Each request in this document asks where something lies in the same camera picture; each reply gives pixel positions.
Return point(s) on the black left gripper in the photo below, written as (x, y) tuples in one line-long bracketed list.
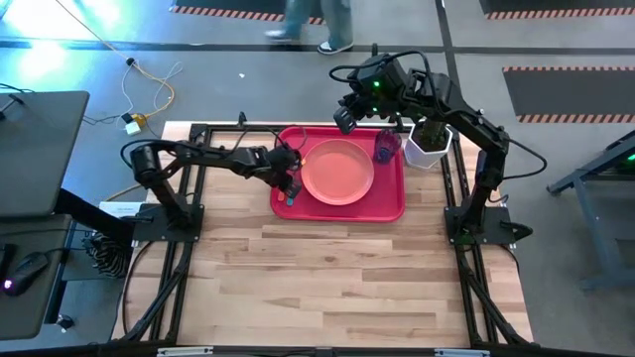
[(285, 166)]

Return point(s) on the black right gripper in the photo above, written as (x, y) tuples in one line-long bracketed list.
[(379, 91)]

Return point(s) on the pink round plate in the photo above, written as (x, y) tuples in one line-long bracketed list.
[(337, 173)]

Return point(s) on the blue translucent cup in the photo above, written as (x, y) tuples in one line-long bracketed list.
[(387, 146)]

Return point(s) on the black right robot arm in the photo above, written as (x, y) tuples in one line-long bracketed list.
[(476, 124)]

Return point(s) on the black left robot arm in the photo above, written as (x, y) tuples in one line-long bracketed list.
[(208, 158)]

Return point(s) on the red plastic tray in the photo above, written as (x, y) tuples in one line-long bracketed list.
[(347, 212)]

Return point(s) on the dark green cactus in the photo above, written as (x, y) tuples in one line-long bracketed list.
[(432, 136)]

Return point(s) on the person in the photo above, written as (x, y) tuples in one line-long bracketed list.
[(337, 25)]

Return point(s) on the black hazard-striped floor mat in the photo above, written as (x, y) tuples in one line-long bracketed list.
[(223, 7), (570, 91), (560, 7)]

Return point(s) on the white power adapter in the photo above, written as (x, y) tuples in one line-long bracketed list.
[(133, 129)]

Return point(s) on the white paper label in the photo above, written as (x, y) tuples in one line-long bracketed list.
[(121, 208)]

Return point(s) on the dark grey desk panel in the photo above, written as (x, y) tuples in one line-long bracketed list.
[(39, 149)]

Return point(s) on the black desk caster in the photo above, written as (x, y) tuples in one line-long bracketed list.
[(65, 322)]

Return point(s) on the grey metal side table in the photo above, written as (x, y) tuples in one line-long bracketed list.
[(600, 198)]

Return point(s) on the black computer mouse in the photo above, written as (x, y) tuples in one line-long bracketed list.
[(25, 273)]

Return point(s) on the dark grey desk surface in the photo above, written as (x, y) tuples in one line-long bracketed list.
[(30, 317)]

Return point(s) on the black frame clamp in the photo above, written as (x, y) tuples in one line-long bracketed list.
[(242, 119), (397, 121)]

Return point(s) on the silver metal bracket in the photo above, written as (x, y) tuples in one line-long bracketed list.
[(184, 351), (462, 352)]

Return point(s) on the black aluminium table frame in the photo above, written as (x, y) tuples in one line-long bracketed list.
[(469, 285)]

